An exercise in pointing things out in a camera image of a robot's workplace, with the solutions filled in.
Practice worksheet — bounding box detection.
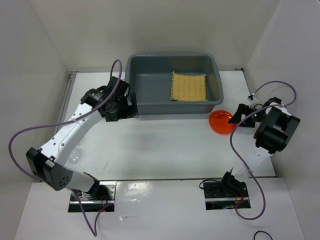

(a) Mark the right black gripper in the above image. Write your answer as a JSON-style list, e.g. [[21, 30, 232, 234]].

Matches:
[[227, 103, 266, 128]]

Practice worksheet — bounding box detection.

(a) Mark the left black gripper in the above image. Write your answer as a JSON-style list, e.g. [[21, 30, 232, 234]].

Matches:
[[106, 92, 139, 122]]

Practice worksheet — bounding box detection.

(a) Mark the orange plastic plate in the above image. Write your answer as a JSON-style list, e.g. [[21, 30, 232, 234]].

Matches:
[[208, 110, 236, 135]]

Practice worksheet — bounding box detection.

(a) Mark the woven bamboo mat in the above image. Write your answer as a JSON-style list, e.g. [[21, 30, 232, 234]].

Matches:
[[170, 71, 208, 102]]

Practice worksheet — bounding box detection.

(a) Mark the clear plastic cup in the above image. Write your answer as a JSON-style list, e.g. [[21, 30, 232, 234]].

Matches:
[[67, 147, 81, 164]]

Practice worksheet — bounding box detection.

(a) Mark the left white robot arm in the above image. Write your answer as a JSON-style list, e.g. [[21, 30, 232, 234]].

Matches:
[[26, 76, 139, 200]]

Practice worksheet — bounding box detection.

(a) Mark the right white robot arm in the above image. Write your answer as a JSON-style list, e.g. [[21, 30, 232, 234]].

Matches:
[[219, 95, 301, 197]]

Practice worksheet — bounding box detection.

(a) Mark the grey plastic bin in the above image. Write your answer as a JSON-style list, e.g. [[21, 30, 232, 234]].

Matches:
[[125, 53, 224, 115]]

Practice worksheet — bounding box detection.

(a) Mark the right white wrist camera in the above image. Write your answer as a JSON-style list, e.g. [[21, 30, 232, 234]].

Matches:
[[248, 93, 262, 109]]

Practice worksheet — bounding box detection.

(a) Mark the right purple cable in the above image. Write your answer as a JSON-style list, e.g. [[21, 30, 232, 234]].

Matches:
[[229, 80, 298, 221]]

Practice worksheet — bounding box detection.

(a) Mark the purple cable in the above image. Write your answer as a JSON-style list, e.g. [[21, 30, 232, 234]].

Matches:
[[229, 80, 298, 221], [8, 59, 123, 237]]

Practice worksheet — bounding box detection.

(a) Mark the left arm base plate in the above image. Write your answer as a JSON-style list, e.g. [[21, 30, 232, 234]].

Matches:
[[68, 181, 117, 213]]

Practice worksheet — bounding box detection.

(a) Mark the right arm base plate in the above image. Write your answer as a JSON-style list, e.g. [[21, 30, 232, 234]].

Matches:
[[199, 179, 251, 211]]

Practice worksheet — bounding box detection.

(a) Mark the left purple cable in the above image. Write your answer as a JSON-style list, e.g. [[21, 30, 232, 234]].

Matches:
[[8, 59, 123, 237]]

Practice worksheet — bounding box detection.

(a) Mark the black cable loop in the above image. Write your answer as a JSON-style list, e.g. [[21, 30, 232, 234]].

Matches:
[[253, 230, 273, 240]]

